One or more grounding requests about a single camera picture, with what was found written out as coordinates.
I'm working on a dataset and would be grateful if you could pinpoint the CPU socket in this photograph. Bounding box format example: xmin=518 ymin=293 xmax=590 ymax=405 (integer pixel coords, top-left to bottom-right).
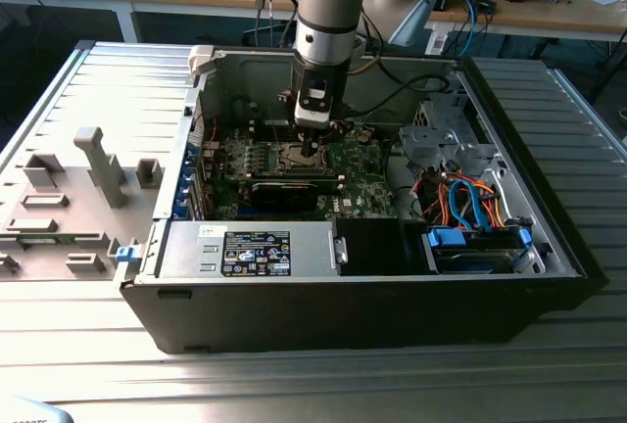
xmin=278 ymin=141 xmax=328 ymax=173

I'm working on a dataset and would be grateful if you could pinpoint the green motherboard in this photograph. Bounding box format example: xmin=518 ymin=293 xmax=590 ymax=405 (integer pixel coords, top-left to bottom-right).
xmin=215 ymin=121 xmax=399 ymax=222

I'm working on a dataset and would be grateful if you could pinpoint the metal drive cage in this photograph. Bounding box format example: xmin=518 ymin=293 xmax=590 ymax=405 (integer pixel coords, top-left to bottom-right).
xmin=399 ymin=74 xmax=506 ymax=184

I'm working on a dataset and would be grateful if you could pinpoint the black graphics card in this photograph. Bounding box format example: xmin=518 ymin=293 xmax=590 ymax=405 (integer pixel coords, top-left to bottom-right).
xmin=249 ymin=178 xmax=319 ymax=213

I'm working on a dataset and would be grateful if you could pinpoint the black plastic shroud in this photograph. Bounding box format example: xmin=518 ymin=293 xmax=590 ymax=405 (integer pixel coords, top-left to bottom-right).
xmin=337 ymin=218 xmax=430 ymax=277

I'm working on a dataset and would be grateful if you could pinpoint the hard disk in blue carrier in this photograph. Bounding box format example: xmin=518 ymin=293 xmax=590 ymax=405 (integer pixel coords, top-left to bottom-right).
xmin=421 ymin=226 xmax=533 ymax=275

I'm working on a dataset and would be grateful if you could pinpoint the grey power supply unit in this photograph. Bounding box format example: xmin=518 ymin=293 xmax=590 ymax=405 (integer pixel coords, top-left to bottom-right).
xmin=156 ymin=220 xmax=339 ymax=280

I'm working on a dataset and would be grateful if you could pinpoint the black PC case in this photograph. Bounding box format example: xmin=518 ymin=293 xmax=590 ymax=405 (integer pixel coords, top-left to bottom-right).
xmin=120 ymin=43 xmax=608 ymax=355

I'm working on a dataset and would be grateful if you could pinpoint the grey parts rack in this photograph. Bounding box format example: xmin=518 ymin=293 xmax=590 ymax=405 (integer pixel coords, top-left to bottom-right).
xmin=0 ymin=126 xmax=163 ymax=282

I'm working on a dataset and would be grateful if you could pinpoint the green RAM stick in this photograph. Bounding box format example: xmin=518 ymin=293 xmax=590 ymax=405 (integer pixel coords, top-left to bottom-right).
xmin=17 ymin=233 xmax=68 ymax=245

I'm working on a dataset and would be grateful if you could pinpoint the white printed device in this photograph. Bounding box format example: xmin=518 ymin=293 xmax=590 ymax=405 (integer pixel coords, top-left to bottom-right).
xmin=0 ymin=396 xmax=74 ymax=423

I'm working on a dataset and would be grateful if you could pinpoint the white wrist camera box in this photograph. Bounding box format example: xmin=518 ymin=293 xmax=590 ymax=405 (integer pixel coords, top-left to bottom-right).
xmin=293 ymin=77 xmax=335 ymax=129

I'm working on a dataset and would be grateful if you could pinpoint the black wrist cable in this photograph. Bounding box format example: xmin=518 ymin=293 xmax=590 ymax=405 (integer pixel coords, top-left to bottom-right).
xmin=350 ymin=73 xmax=450 ymax=118

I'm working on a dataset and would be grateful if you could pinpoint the pale case latch handle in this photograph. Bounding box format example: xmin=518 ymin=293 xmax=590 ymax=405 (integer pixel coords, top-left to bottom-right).
xmin=188 ymin=44 xmax=217 ymax=75

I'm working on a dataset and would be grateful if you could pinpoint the blue hanging cable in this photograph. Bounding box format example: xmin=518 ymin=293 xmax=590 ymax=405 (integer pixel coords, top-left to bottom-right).
xmin=462 ymin=0 xmax=484 ymax=60

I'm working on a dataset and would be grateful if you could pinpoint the blue flat wire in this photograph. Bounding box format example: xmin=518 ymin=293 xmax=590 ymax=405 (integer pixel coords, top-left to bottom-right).
xmin=448 ymin=175 xmax=496 ymax=234

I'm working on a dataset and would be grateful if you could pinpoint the orange wire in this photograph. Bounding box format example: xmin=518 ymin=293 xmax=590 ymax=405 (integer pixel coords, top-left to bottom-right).
xmin=435 ymin=172 xmax=508 ymax=231

